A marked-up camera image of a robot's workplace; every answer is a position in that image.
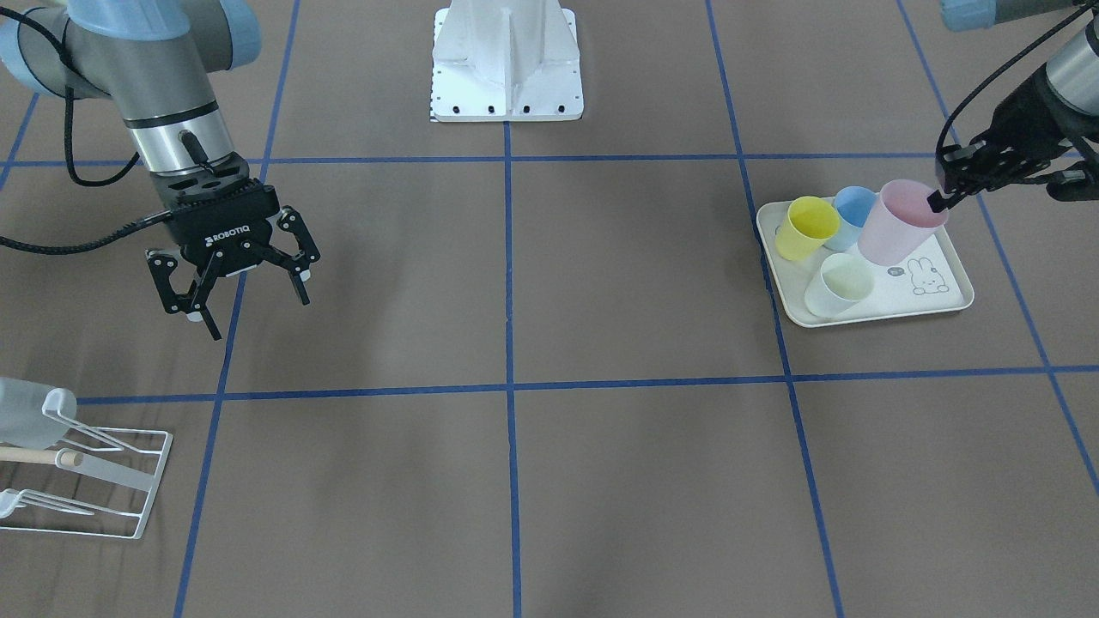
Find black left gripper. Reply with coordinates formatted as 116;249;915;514
926;67;1098;214

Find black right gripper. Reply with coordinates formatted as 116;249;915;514
148;154;319;341

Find pink plastic cup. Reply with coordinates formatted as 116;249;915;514
857;179;950;266

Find pale green plastic cup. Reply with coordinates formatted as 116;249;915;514
804;253;875;319

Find grey plastic cup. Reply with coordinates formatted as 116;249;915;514
1;377;77;449

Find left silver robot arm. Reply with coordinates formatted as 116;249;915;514
926;1;1098;214

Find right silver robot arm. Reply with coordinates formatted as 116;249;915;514
3;1;319;339

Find blue plastic cup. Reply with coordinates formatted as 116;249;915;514
824;186;878;251

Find yellow plastic cup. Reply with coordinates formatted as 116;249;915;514
774;196;841;262

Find white wire cup rack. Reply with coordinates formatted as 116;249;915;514
1;402;173;540

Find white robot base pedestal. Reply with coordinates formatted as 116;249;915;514
429;1;585;123

